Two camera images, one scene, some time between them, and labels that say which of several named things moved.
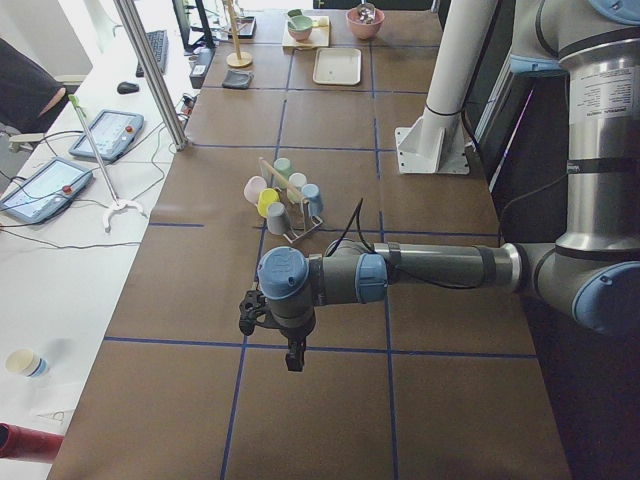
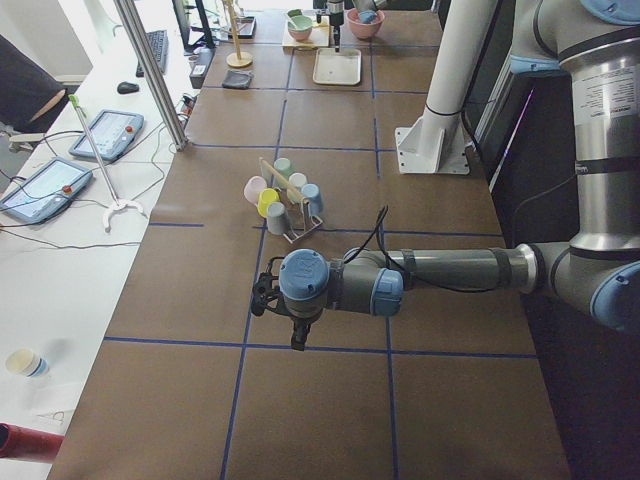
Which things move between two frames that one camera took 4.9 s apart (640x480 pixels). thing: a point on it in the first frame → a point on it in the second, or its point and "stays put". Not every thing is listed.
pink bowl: (300, 36) stays put
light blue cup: (311, 193) stays put
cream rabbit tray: (337, 66) stays put
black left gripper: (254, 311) → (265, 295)
